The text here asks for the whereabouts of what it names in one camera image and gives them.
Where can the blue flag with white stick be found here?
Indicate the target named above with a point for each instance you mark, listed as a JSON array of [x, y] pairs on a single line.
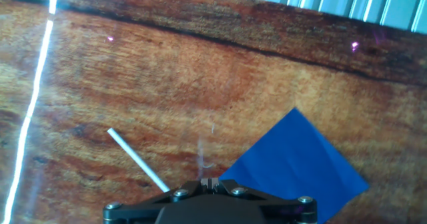
[[293, 157]]

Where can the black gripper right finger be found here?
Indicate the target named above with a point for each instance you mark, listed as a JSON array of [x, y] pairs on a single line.
[[287, 207]]

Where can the wood pattern table mat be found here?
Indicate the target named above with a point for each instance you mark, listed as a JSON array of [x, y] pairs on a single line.
[[166, 84]]

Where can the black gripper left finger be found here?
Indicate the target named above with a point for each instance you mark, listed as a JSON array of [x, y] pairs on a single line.
[[140, 207]]

